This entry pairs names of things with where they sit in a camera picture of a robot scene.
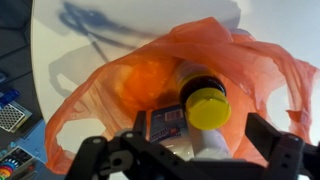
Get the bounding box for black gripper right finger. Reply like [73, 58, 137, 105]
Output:
[245, 113, 320, 180]

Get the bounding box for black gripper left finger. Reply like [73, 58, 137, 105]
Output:
[65, 111, 264, 180]

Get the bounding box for yellow and black bottle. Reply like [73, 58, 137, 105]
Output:
[176, 61, 231, 130]

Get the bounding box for orange plastic bag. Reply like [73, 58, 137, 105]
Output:
[45, 17, 319, 174]

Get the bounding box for white tube in bag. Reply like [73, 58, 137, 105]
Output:
[189, 126, 231, 160]

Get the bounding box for dark box with white lid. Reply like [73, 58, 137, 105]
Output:
[149, 105, 194, 160]

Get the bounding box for colourful items on floor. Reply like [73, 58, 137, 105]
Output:
[0, 71, 48, 180]

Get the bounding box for round white table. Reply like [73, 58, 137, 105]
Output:
[30, 0, 320, 158]

